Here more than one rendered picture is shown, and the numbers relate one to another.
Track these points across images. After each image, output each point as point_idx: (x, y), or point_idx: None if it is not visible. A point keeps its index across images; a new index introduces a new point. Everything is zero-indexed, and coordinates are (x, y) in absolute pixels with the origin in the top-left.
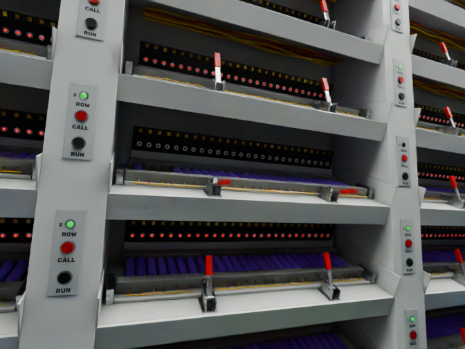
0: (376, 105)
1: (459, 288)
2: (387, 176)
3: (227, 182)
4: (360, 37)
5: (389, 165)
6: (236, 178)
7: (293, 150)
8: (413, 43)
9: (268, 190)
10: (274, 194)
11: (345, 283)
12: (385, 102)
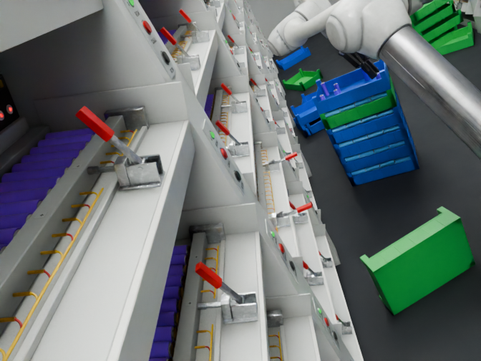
0: (232, 80)
1: (293, 162)
2: (265, 128)
3: (311, 205)
4: (181, 20)
5: (264, 120)
6: (262, 203)
7: None
8: (215, 15)
9: (266, 193)
10: (270, 193)
11: (290, 208)
12: (240, 76)
